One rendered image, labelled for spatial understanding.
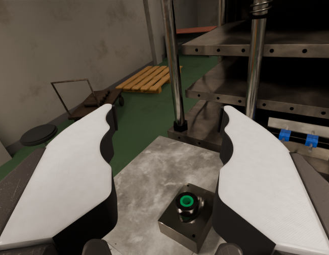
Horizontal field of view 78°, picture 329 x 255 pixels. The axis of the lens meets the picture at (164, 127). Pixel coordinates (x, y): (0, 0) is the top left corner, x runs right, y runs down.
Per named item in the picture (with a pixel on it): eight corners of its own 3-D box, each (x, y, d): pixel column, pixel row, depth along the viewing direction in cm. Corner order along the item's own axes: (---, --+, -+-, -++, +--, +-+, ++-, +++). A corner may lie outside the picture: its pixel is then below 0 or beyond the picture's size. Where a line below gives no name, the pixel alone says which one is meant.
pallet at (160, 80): (149, 70, 520) (148, 65, 513) (184, 71, 476) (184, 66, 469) (114, 93, 419) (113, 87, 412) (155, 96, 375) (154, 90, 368)
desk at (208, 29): (177, 52, 643) (174, 29, 607) (217, 51, 586) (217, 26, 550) (168, 58, 596) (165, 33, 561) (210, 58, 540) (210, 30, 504)
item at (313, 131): (328, 160, 93) (340, 128, 84) (264, 145, 108) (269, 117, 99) (331, 111, 126) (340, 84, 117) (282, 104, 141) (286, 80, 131)
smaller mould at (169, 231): (197, 254, 66) (196, 243, 62) (160, 231, 74) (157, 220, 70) (221, 207, 79) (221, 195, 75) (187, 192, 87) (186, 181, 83)
